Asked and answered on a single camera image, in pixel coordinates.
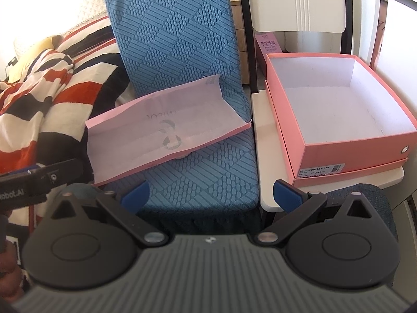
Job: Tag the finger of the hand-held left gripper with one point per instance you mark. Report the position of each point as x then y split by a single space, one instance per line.
66 171

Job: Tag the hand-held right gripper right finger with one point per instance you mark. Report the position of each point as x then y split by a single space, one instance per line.
287 195

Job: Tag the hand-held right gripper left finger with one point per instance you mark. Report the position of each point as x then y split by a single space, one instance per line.
136 195

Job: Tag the pink shoe box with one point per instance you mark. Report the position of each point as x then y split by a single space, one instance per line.
352 111

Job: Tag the person's left hand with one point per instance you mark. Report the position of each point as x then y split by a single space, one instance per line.
9 267

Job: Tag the pink shoe box lid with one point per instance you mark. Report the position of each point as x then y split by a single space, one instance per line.
352 177

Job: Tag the striped red black white blanket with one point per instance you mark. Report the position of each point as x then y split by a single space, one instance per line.
49 97

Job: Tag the yellow pillow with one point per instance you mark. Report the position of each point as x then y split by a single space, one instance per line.
35 50

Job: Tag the pink printed carton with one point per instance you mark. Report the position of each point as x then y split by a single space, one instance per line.
265 50

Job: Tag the blue textured chair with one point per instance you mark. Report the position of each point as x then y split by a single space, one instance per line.
182 39

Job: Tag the pink paper bag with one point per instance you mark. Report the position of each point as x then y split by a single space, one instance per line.
380 29

